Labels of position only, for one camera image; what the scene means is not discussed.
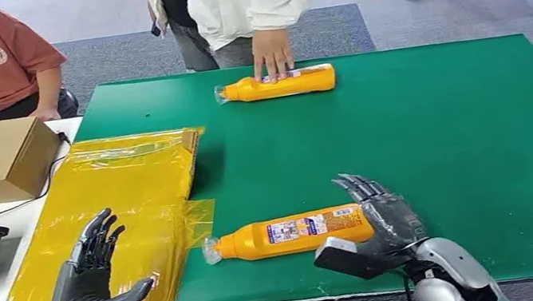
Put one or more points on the white side table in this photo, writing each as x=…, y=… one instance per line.
x=15, y=221

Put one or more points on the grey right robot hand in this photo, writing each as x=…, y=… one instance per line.
x=390, y=221

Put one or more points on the person's hand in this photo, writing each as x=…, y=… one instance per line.
x=271, y=49

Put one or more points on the orange bottle with printed label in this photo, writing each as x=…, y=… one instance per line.
x=288, y=87
x=249, y=242

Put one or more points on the yellow plastic bag stack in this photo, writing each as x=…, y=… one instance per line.
x=108, y=196

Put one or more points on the green table mat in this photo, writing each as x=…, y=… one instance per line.
x=404, y=138

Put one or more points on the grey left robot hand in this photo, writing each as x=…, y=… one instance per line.
x=83, y=291

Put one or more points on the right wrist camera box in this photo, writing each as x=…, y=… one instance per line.
x=348, y=262

